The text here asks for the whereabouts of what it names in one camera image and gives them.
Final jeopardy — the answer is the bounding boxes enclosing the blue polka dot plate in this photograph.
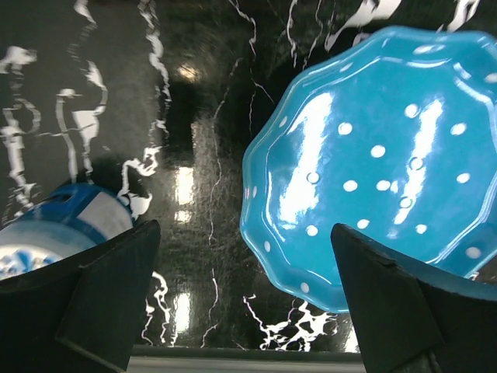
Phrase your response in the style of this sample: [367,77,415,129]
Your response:
[240,26,496,313]

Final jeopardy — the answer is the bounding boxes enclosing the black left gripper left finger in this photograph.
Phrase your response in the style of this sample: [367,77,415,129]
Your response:
[1,220,161,372]

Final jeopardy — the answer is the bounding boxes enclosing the blue white round container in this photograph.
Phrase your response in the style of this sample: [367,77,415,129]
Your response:
[1,183,134,280]

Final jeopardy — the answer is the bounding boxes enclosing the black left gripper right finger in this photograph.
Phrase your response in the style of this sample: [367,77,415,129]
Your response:
[330,224,496,372]

